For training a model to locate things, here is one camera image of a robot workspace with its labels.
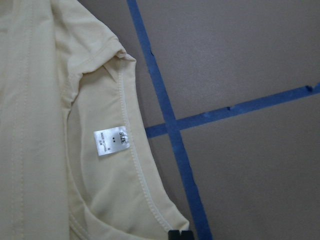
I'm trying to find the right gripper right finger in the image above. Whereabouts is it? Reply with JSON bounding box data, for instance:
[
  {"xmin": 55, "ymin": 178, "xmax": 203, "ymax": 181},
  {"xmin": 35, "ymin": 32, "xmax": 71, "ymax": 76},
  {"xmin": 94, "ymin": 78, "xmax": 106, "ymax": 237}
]
[{"xmin": 181, "ymin": 230, "xmax": 194, "ymax": 240}]

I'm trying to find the brown paper table cover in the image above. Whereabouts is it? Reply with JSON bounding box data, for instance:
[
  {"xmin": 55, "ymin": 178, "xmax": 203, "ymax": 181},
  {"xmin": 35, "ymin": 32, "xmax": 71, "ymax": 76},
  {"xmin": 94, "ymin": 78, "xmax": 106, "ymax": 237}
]
[{"xmin": 82, "ymin": 0, "xmax": 320, "ymax": 240}]

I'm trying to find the beige long sleeve shirt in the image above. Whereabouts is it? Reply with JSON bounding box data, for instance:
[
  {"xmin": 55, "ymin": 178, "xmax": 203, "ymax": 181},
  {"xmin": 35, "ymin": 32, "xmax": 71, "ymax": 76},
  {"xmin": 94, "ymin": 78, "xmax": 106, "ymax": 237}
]
[{"xmin": 0, "ymin": 0, "xmax": 190, "ymax": 240}]

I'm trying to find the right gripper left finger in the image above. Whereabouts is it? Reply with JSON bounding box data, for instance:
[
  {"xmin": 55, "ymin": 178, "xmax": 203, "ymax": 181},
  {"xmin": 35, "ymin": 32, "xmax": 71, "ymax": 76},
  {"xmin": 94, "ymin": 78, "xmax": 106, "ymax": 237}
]
[{"xmin": 168, "ymin": 230, "xmax": 181, "ymax": 240}]

